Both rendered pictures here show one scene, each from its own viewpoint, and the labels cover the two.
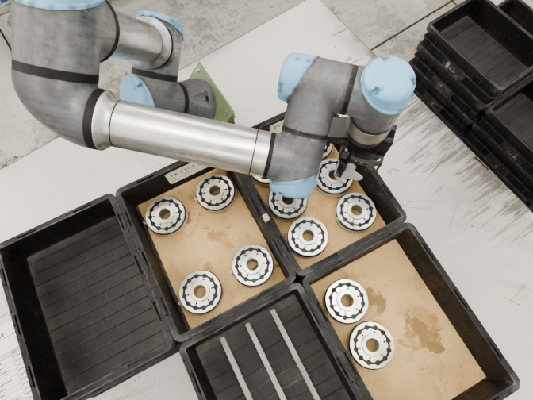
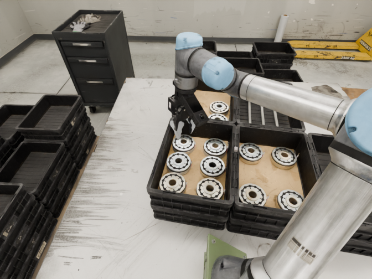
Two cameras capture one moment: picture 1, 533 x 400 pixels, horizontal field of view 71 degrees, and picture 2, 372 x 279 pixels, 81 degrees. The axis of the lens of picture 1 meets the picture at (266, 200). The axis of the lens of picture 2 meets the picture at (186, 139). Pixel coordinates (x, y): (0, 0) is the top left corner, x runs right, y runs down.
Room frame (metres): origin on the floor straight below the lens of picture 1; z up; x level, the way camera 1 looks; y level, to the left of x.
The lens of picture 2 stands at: (0.84, 0.17, 1.59)
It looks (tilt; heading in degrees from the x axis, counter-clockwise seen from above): 46 degrees down; 215
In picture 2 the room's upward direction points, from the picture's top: straight up
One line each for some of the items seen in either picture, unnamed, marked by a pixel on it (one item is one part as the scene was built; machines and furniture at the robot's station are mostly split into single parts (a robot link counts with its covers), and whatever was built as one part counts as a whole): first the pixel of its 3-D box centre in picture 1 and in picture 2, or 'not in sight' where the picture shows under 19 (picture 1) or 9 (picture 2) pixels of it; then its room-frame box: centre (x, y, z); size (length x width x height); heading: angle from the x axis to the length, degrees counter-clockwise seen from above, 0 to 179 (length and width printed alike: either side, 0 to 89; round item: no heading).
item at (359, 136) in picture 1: (370, 119); (185, 79); (0.34, -0.18, 1.22); 0.08 x 0.08 x 0.05
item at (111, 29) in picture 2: not in sight; (103, 65); (-0.44, -1.81, 0.45); 0.60 x 0.45 x 0.90; 33
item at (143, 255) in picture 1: (202, 234); (274, 165); (0.23, 0.16, 0.92); 0.40 x 0.30 x 0.02; 25
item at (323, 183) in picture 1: (333, 175); (178, 161); (0.39, -0.18, 0.86); 0.10 x 0.10 x 0.01
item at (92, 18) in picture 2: not in sight; (90, 17); (-0.51, -1.92, 0.88); 0.29 x 0.22 x 0.03; 33
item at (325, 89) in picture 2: not in sight; (327, 92); (-0.80, 0.23, 0.71); 0.22 x 0.19 x 0.01; 33
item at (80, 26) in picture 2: not in sight; (77, 26); (-0.30, -1.82, 0.88); 0.25 x 0.19 x 0.03; 33
